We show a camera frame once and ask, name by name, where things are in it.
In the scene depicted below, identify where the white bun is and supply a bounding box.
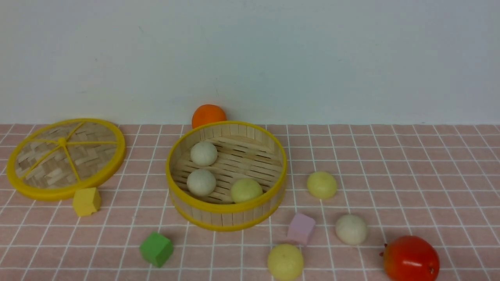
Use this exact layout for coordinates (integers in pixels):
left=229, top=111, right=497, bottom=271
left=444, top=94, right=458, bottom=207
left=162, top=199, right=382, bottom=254
left=186, top=169, right=216, bottom=196
left=190, top=142, right=218, bottom=167
left=335, top=214, right=368, bottom=246

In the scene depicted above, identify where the yellow bun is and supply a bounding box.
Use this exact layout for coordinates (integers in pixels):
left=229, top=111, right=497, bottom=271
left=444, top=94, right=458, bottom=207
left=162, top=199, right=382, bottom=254
left=267, top=244, right=305, bottom=281
left=307, top=171, right=338, bottom=199
left=230, top=178, right=264, bottom=203

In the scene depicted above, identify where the yellow bamboo steamer tray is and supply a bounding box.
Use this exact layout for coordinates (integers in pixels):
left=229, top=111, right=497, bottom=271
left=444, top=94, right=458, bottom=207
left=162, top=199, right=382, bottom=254
left=166, top=121, right=287, bottom=231

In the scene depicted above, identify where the yellow woven steamer lid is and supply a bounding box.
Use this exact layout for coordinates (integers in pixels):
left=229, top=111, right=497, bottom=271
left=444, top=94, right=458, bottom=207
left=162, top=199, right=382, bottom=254
left=5, top=119, right=127, bottom=201

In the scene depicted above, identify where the orange fruit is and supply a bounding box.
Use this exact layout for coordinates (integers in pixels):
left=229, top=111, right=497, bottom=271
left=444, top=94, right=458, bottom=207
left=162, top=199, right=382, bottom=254
left=191, top=104, right=227, bottom=129

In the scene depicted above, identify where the pink cube block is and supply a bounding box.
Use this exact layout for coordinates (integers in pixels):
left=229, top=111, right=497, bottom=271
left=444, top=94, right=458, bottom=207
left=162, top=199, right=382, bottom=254
left=286, top=212, right=316, bottom=245

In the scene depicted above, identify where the green cube block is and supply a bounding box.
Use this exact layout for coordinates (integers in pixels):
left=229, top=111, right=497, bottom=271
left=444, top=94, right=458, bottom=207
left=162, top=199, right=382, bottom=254
left=139, top=232, right=174, bottom=268

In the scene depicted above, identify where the yellow cube block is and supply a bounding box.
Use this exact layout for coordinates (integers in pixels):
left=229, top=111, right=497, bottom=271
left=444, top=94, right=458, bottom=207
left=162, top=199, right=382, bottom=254
left=73, top=187, right=102, bottom=217

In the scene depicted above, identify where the pink checked tablecloth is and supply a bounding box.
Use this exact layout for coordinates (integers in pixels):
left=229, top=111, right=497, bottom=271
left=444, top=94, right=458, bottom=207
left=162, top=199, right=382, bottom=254
left=0, top=124, right=500, bottom=281

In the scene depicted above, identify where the red tomato fruit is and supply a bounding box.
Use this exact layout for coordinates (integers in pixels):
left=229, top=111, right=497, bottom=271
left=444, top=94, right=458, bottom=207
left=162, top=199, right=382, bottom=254
left=380, top=235, right=440, bottom=281

